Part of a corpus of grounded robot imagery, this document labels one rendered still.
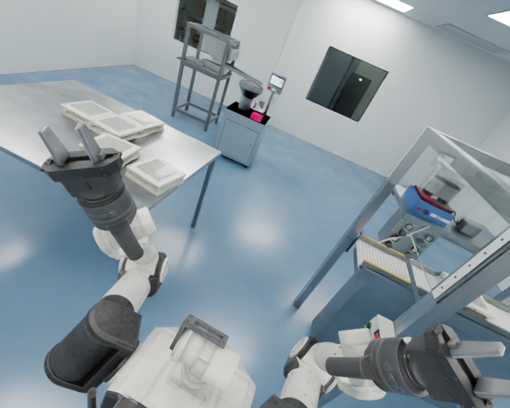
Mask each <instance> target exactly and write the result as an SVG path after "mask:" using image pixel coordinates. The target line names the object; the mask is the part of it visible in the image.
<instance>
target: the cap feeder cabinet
mask: <svg viewBox="0 0 510 408"><path fill-rule="evenodd" d="M238 105H239V103H238V102H236V101H235V102H234V103H232V104H230V105H228V106H227V107H226V108H225V110H224V113H223V118H222V121H221V124H220V127H219V132H218V135H217V138H216V141H215V146H214V149H216V150H219V151H222V152H221V155H224V156H227V157H228V158H230V159H233V160H235V161H237V162H239V163H242V164H244V167H245V168H247V166H249V165H250V164H251V162H252V161H253V159H254V157H255V155H256V154H257V150H258V148H259V146H260V144H261V141H262V138H263V136H264V133H265V131H266V128H267V126H268V124H269V121H270V118H271V117H270V116H267V115H266V116H265V117H264V116H263V118H262V120H261V122H258V121H254V120H253V119H251V118H250V117H251V114H252V112H253V111H254V112H256V113H260V112H258V111H257V110H255V109H252V108H250V110H249V112H245V111H243V110H241V109H239V108H238ZM260 114H261V115H263V114H264V113H260Z"/></svg>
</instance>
